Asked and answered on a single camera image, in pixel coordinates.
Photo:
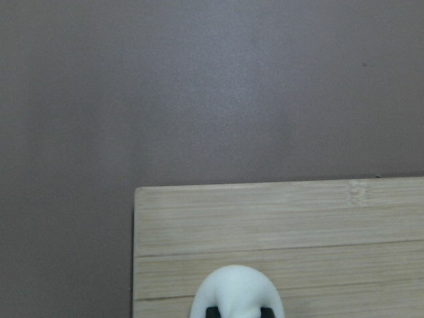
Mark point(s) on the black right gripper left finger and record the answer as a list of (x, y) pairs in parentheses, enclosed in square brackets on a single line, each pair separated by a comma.
[(212, 312)]

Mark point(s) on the wooden cutting board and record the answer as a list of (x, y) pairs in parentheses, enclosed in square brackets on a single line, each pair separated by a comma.
[(338, 248)]

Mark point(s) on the white steamed bun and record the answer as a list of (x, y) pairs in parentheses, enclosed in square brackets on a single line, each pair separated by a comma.
[(237, 291)]

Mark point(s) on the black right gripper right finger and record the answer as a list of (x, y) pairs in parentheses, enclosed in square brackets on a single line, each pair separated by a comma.
[(266, 312)]

